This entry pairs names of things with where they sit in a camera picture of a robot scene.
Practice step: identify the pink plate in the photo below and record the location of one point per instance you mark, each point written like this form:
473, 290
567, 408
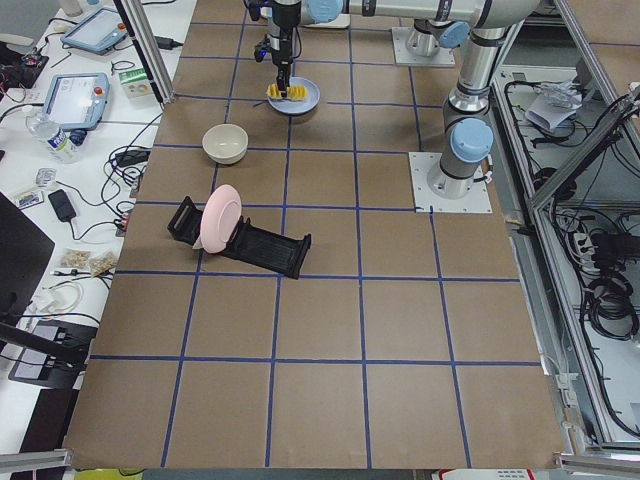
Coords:
219, 218

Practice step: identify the black dish rack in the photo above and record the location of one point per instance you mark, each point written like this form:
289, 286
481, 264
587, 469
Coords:
248, 244

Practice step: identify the clear water bottle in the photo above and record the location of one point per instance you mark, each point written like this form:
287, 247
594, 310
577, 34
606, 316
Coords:
51, 135

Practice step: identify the cream bowl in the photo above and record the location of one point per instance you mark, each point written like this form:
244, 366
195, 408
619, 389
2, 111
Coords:
225, 144

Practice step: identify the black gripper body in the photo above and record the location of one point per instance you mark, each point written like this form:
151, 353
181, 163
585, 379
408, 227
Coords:
284, 50

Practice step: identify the aluminium frame post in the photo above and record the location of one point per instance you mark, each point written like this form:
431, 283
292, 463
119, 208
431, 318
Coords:
139, 29

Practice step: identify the green white carton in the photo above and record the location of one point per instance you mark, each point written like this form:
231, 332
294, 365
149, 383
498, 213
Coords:
135, 83

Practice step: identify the black power adapter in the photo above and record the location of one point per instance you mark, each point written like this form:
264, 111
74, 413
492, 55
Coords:
166, 43

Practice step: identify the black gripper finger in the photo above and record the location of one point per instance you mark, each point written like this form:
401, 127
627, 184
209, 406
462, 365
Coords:
283, 81

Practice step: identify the upper blue teach pendant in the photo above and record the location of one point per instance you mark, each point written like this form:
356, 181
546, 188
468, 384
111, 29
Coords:
77, 101

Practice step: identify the blue plate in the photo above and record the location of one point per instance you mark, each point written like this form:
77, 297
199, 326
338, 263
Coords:
298, 107

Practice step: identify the white rectangular tray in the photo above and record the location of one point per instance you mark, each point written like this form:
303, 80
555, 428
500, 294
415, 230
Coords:
342, 22

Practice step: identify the yellow sliced bread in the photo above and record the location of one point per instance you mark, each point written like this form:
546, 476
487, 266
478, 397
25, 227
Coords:
293, 93

